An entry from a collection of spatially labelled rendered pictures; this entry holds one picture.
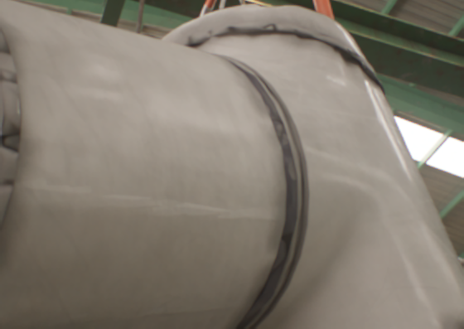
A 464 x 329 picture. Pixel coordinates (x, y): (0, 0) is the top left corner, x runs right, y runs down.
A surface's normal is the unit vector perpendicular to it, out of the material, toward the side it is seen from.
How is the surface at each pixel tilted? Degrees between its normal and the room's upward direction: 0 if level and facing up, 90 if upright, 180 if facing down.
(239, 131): 92
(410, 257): 98
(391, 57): 180
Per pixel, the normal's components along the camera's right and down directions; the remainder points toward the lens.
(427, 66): 0.00, 0.76
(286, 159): 0.72, -0.28
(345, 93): 0.52, -0.60
